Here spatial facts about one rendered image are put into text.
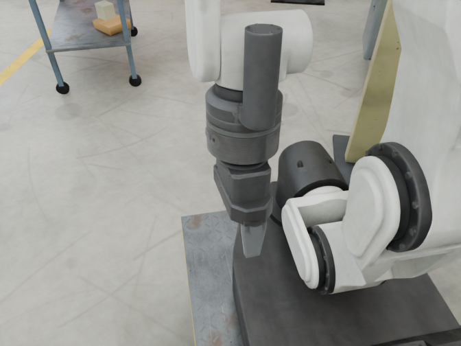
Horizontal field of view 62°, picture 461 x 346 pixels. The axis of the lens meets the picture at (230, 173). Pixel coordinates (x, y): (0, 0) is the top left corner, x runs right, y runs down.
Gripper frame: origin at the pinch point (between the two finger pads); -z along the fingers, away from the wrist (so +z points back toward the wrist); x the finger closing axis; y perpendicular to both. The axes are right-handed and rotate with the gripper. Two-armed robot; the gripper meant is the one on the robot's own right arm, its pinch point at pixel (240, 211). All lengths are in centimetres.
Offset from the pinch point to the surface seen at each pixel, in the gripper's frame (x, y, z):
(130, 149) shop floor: -148, -16, -77
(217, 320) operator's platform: -19, 1, -54
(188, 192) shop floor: -108, 9, -82
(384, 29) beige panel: -93, 87, -6
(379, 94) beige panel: -95, 94, -34
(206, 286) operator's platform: -30, 0, -53
